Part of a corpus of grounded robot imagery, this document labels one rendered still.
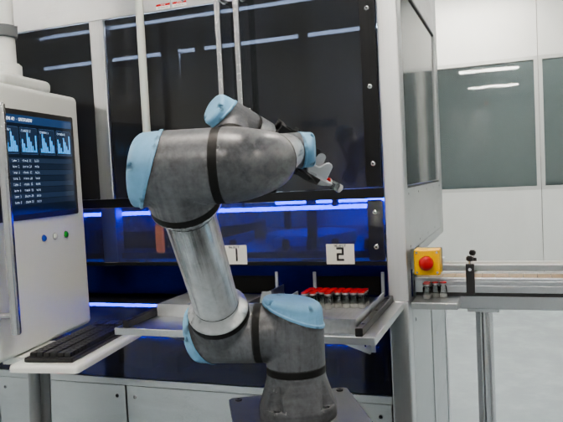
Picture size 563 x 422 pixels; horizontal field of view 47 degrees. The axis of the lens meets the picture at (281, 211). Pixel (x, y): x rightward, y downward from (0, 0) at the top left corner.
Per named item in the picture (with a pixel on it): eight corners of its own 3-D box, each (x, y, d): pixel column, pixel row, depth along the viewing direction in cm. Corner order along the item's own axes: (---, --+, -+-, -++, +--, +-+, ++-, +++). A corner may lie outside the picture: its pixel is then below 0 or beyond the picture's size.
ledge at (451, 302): (417, 299, 196) (417, 293, 196) (462, 300, 192) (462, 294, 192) (410, 309, 183) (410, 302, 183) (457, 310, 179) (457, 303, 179)
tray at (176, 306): (210, 293, 213) (209, 283, 213) (284, 295, 205) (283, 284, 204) (157, 316, 182) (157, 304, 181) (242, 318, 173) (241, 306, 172)
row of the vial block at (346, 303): (305, 306, 185) (304, 290, 185) (366, 306, 179) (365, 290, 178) (302, 307, 183) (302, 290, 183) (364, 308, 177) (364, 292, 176)
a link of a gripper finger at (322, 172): (347, 175, 154) (317, 156, 150) (331, 193, 156) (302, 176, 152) (343, 169, 157) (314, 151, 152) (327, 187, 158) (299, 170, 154)
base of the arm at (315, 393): (344, 424, 120) (343, 371, 119) (264, 432, 118) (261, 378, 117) (327, 397, 135) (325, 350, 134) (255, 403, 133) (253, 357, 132)
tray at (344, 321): (297, 302, 191) (296, 290, 191) (384, 304, 182) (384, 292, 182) (253, 330, 159) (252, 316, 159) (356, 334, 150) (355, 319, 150)
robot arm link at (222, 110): (199, 131, 139) (204, 103, 144) (240, 154, 145) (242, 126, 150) (220, 113, 134) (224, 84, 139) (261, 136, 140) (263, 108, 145)
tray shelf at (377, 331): (197, 299, 215) (197, 293, 215) (408, 303, 191) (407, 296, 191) (114, 334, 170) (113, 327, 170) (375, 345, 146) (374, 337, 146)
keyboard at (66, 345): (99, 326, 207) (98, 318, 207) (139, 326, 204) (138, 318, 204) (23, 362, 168) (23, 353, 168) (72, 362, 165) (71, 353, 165)
